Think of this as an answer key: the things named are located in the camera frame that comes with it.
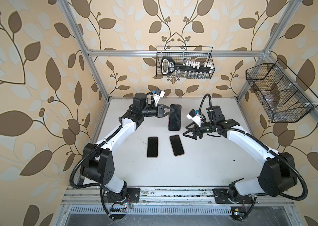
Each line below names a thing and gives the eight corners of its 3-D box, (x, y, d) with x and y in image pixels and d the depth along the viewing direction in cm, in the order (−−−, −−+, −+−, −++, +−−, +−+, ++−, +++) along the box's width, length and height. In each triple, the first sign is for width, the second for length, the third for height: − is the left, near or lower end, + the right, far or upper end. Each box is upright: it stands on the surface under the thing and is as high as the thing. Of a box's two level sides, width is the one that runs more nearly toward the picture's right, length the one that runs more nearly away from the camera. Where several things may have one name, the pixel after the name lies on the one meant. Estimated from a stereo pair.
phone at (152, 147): (146, 157, 91) (146, 156, 89) (148, 138, 99) (147, 136, 98) (157, 157, 91) (157, 156, 89) (158, 138, 99) (158, 136, 98)
